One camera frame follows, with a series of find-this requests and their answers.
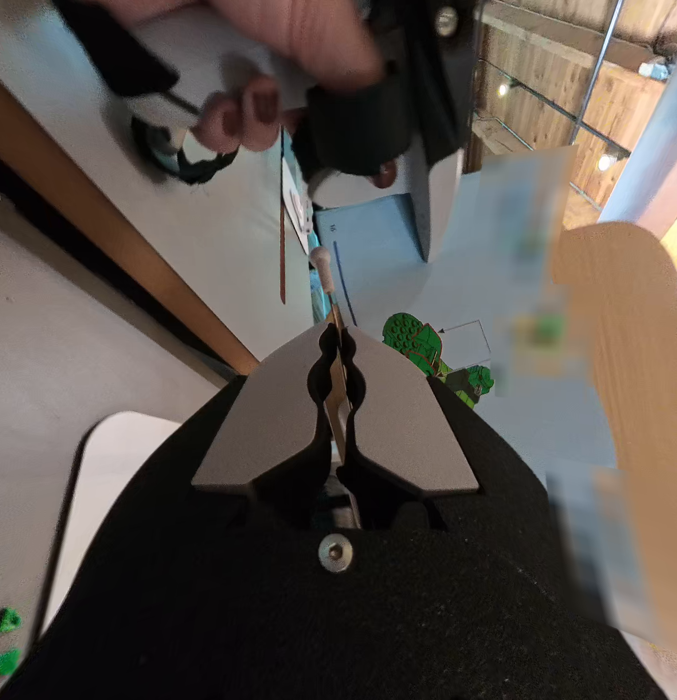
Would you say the white cord with plug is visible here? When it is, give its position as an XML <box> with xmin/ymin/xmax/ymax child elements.
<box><xmin>310</xmin><ymin>246</ymin><xmax>353</xmax><ymax>351</ymax></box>

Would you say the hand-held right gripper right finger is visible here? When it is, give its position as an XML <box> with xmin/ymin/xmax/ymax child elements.
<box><xmin>341</xmin><ymin>326</ymin><xmax>480</xmax><ymax>498</ymax></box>

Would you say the person's left hand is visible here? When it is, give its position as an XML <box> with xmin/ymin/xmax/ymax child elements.
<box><xmin>98</xmin><ymin>0</ymin><xmax>398</xmax><ymax>189</ymax></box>

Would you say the white flat pad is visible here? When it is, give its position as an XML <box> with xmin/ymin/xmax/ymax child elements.
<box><xmin>281</xmin><ymin>156</ymin><xmax>316</xmax><ymax>256</ymax></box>

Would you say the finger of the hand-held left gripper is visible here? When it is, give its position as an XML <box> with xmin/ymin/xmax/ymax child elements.
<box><xmin>412</xmin><ymin>148</ymin><xmax>465</xmax><ymax>264</ymax></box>

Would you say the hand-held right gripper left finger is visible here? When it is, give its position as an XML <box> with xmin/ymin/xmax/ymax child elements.
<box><xmin>192</xmin><ymin>323</ymin><xmax>340</xmax><ymax>495</ymax></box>

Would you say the lego instruction booklet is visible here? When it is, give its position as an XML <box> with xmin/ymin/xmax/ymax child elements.
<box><xmin>314</xmin><ymin>164</ymin><xmax>618</xmax><ymax>482</ymax></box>

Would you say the wooden partition panel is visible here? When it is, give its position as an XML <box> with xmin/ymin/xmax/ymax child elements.
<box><xmin>552</xmin><ymin>221</ymin><xmax>677</xmax><ymax>548</ymax></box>

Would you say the white book stand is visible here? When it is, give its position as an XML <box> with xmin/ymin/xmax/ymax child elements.
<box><xmin>38</xmin><ymin>325</ymin><xmax>364</xmax><ymax>638</ymax></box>

